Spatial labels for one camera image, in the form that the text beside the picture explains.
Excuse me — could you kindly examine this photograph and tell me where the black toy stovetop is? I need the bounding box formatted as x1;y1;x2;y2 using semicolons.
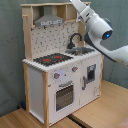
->
34;53;70;67

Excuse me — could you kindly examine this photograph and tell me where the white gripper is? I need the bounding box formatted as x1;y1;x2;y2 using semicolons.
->
69;0;97;23

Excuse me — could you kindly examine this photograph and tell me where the white cabinet door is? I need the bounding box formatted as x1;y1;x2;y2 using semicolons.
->
80;55;102;106

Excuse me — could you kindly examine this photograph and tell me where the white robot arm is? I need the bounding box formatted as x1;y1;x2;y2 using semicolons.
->
70;0;128;67

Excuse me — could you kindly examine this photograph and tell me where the black toy faucet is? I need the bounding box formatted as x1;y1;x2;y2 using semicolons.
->
67;33;82;49

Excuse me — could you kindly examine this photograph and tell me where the wooden toy kitchen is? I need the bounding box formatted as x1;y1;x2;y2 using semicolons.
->
22;3;103;127

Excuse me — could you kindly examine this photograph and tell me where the grey range hood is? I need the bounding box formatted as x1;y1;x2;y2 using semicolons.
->
35;5;64;27

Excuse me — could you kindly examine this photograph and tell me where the grey toy sink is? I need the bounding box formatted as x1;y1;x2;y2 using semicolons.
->
65;47;95;55

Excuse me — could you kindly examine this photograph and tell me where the toy oven door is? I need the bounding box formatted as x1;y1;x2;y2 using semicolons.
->
49;78;81;118

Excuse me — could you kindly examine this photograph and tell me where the stove knob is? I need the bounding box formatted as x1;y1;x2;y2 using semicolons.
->
72;66;78;72
54;73;61;79

